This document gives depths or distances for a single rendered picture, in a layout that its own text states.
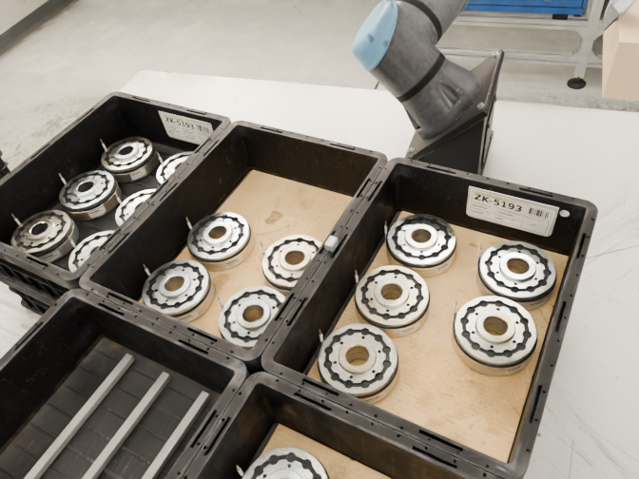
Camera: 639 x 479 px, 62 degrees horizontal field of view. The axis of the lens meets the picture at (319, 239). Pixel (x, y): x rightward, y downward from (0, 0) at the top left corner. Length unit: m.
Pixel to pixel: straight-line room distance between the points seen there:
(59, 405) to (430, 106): 0.77
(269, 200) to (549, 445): 0.57
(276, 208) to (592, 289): 0.55
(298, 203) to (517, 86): 1.93
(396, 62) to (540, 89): 1.77
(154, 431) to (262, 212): 0.40
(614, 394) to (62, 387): 0.78
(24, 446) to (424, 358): 0.53
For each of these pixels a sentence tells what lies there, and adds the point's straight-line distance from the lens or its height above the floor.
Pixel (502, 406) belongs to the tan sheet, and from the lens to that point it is 0.71.
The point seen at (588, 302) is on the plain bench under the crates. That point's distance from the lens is 0.99.
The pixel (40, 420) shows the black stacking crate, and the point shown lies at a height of 0.83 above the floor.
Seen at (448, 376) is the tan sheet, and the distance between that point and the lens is 0.72.
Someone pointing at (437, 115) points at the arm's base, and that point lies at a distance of 1.03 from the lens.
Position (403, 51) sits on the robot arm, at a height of 0.98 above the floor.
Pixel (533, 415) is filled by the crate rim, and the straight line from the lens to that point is 0.62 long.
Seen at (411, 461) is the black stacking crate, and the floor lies 0.91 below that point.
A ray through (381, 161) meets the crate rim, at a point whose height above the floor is 0.93.
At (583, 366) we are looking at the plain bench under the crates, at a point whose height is 0.70.
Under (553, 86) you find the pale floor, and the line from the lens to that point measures 2.76.
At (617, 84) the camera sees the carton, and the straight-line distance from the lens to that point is 0.78.
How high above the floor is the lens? 1.47
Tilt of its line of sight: 47 degrees down
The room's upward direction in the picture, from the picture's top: 10 degrees counter-clockwise
